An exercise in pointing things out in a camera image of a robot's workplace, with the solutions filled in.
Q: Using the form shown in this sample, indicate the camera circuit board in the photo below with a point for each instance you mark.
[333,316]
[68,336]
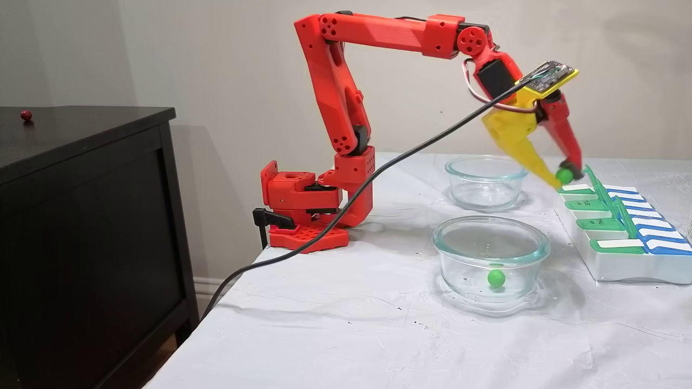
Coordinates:
[549,76]

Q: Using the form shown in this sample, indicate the small clear glass bowl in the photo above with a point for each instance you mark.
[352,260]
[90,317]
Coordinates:
[486,201]

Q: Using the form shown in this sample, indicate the black wooden cabinet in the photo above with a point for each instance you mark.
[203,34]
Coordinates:
[81,243]

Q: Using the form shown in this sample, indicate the white tablecloth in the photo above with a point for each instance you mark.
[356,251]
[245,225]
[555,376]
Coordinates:
[351,335]

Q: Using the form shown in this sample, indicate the large clear glass bowl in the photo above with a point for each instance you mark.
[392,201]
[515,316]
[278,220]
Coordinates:
[448,286]

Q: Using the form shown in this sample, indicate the green ball pill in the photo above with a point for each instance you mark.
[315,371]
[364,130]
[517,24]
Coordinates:
[565,175]
[496,278]

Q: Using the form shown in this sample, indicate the weekly pill organizer box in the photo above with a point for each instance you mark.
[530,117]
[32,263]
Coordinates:
[621,267]

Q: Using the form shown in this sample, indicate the black table clamp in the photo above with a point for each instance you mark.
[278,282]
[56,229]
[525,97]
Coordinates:
[270,217]

